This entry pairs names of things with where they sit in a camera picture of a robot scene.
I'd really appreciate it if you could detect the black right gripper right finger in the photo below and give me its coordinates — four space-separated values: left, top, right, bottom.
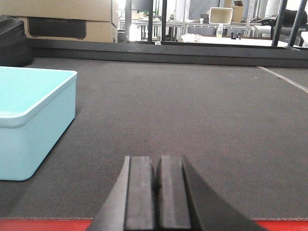
156 155 264 231

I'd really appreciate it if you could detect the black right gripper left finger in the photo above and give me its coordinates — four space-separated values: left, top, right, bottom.
87 156 155 231

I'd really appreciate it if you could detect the light blue plastic bin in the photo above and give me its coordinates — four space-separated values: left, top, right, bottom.
0 66 77 181

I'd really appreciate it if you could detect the dark grey conveyor belt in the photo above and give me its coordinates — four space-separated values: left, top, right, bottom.
0 58 308 219

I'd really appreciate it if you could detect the white bin on far table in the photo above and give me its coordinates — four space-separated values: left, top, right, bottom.
209 7 233 25

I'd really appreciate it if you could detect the cardboard box with black label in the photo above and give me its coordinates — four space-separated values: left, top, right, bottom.
0 0 118 43

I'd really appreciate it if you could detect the black fabric bag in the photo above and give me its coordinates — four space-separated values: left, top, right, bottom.
0 16 33 67

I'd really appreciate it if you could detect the red conveyor frame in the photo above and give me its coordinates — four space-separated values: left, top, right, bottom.
0 218 308 231

